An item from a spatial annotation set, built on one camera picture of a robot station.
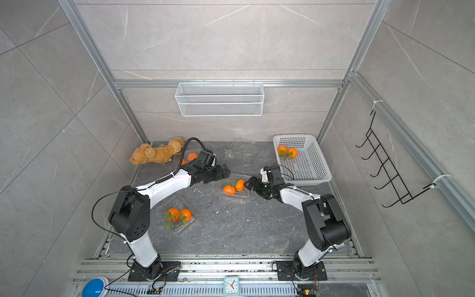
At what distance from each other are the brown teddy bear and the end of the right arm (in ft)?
1.50

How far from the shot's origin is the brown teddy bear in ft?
3.29

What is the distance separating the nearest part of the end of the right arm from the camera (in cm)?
70
